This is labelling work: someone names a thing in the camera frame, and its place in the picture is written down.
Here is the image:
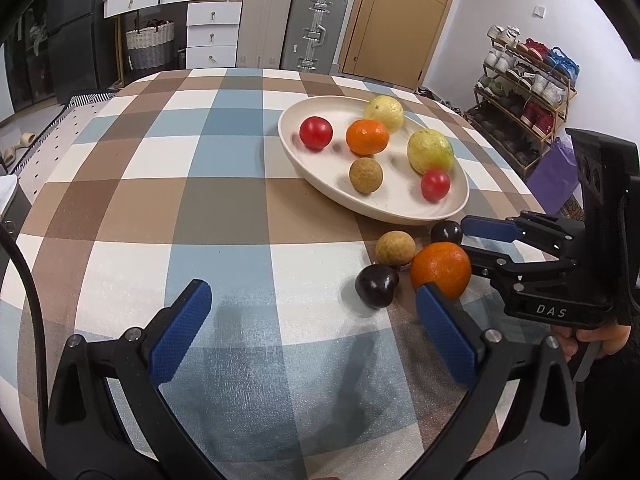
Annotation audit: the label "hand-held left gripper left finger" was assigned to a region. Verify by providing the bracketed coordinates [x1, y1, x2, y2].
[45, 279, 221, 480]

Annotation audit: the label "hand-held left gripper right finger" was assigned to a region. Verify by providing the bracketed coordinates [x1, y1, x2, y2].
[415, 282, 583, 480]

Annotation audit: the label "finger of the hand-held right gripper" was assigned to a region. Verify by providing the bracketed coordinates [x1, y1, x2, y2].
[460, 212, 587, 257]
[461, 245, 580, 292]

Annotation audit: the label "dark purple plum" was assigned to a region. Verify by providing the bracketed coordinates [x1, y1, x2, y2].
[354, 264, 400, 310]
[430, 220, 463, 246]

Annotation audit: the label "orange tangerine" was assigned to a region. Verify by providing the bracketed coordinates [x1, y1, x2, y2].
[345, 119, 390, 157]
[410, 241, 473, 301]

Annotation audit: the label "red tomato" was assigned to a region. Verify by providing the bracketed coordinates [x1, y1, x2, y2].
[299, 116, 334, 151]
[420, 168, 452, 203]

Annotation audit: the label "tan longan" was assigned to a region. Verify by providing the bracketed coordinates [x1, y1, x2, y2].
[375, 230, 417, 267]
[349, 157, 384, 194]

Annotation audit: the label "yellow-green lemon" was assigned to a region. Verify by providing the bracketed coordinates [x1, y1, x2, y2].
[406, 129, 455, 176]

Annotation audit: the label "yellow lemon back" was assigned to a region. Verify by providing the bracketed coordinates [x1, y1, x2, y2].
[364, 95, 405, 135]

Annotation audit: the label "cream round plate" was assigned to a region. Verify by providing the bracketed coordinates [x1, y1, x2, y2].
[278, 95, 470, 226]

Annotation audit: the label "person's right forearm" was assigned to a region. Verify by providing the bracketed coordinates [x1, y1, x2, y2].
[575, 355, 636, 480]

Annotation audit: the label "person's right hand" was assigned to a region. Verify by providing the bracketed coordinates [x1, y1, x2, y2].
[552, 324, 633, 363]

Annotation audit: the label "purple bag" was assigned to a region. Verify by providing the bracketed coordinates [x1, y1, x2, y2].
[527, 137, 581, 216]

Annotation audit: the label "wooden shoe rack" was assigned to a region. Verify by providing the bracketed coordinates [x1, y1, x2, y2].
[465, 25, 578, 178]

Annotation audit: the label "checkered tablecloth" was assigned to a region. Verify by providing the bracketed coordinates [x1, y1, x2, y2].
[0, 67, 551, 480]

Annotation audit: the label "scattered loose shoes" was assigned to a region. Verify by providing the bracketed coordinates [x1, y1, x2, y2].
[414, 86, 463, 113]

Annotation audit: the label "rows of sneakers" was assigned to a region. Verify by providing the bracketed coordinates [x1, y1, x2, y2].
[475, 25, 581, 133]

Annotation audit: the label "wooden door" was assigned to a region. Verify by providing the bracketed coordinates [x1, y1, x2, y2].
[340, 0, 466, 90]

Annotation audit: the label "black white patterned rug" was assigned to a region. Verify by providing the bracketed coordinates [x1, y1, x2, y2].
[15, 90, 118, 201]

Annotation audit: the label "silver suitcase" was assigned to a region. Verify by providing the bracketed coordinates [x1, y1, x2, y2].
[280, 0, 349, 75]

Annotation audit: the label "wicker basket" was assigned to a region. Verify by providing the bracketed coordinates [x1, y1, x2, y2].
[125, 20, 176, 72]

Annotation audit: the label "beige suitcase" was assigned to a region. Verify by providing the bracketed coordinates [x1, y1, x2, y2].
[236, 0, 296, 70]

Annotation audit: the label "dark glass wardrobe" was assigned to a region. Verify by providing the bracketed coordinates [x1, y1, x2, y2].
[0, 0, 56, 113]

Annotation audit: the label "white dressing table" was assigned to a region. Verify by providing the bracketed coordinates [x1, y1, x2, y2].
[103, 0, 243, 86]

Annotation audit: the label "black cable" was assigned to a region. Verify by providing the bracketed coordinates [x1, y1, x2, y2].
[0, 220, 51, 461]

